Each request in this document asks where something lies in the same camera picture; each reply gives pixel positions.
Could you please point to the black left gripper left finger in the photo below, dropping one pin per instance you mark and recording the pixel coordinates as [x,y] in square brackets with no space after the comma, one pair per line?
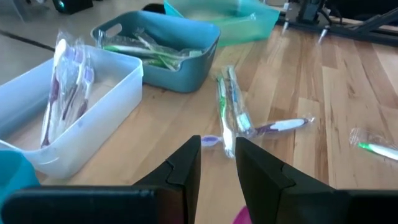
[93,205]

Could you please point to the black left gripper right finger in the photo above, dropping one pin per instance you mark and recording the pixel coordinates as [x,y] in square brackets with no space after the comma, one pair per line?
[311,208]

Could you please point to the blue toothbrush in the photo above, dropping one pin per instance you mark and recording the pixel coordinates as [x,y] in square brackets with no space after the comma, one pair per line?
[237,102]

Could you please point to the magenta plastic bin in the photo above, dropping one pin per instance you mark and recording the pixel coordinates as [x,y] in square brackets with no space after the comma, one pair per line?
[242,217]

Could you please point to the white translucent bin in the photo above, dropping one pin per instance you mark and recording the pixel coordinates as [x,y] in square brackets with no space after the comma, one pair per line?
[102,124]

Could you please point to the blue plastic bin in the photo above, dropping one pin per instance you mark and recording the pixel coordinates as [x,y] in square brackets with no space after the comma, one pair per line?
[15,174]

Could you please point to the dark teal plastic bin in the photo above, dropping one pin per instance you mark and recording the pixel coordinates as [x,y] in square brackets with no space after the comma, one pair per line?
[186,81]

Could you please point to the light green translucent bin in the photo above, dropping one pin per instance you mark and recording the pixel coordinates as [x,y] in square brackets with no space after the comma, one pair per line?
[248,28]

